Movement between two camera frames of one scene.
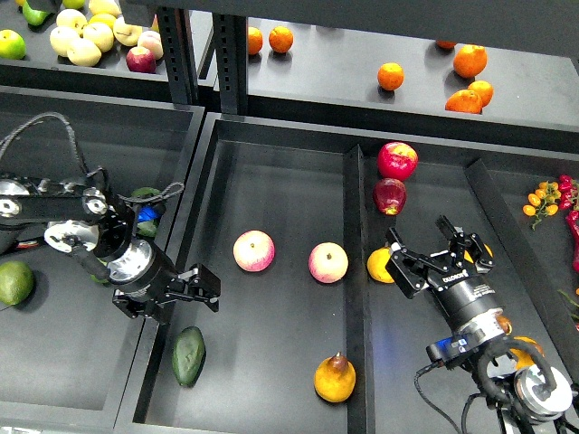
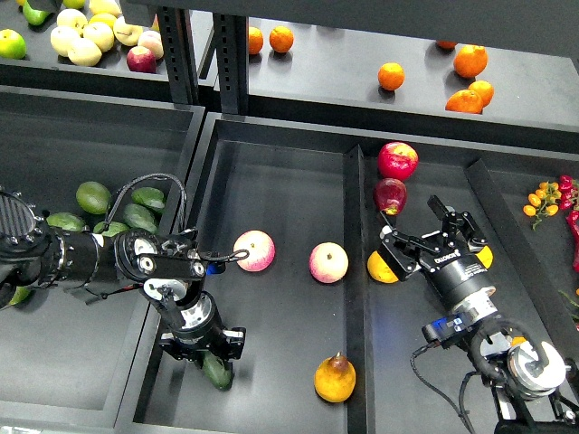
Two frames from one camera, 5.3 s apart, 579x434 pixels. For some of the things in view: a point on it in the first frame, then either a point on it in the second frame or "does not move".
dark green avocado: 188,355 → 214,370
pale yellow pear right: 124,33 does not move
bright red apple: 397,160 does not move
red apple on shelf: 141,60 does not move
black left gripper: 142,267 → 198,328
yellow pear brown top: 334,379 does not move
